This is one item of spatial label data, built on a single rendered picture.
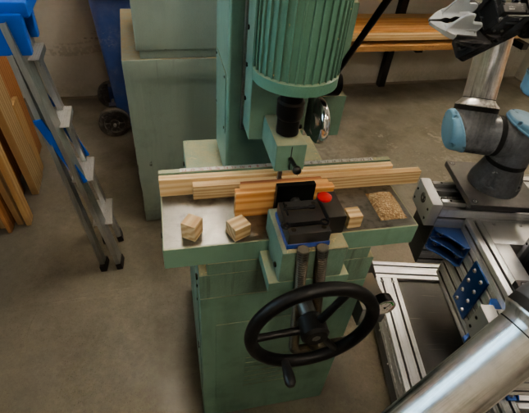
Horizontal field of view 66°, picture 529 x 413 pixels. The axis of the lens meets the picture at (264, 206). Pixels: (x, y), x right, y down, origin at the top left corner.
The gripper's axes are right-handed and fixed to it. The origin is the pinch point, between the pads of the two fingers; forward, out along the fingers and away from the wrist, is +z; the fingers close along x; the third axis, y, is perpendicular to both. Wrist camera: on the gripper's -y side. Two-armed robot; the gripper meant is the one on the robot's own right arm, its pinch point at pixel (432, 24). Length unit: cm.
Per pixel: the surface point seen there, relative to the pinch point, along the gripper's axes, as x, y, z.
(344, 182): 19.3, -37.1, 5.5
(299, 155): 15.3, -25.0, 20.3
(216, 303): 46, -47, 40
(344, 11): -1.5, 0.8, 17.3
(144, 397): 78, -108, 65
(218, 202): 22, -38, 38
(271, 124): 6.7, -28.0, 25.1
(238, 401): 82, -96, 32
